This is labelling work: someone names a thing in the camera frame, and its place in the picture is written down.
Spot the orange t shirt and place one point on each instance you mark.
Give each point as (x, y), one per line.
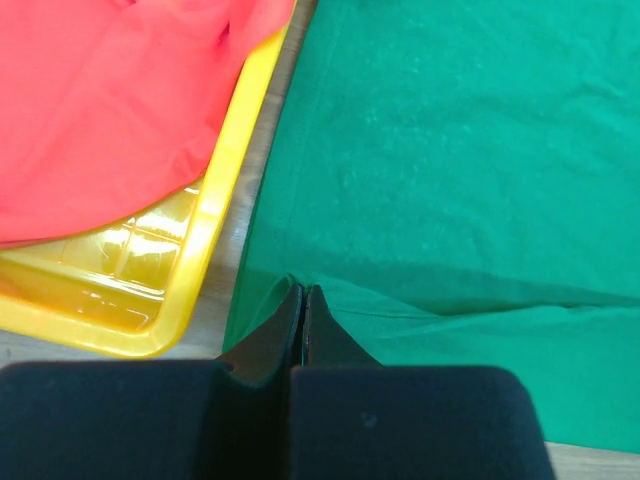
(109, 106)

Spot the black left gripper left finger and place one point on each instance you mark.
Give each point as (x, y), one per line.
(218, 418)

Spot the yellow plastic bin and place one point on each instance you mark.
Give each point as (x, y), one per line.
(129, 289)

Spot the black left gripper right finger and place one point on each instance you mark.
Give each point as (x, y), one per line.
(351, 417)

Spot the green t shirt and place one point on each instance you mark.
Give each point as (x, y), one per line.
(461, 178)

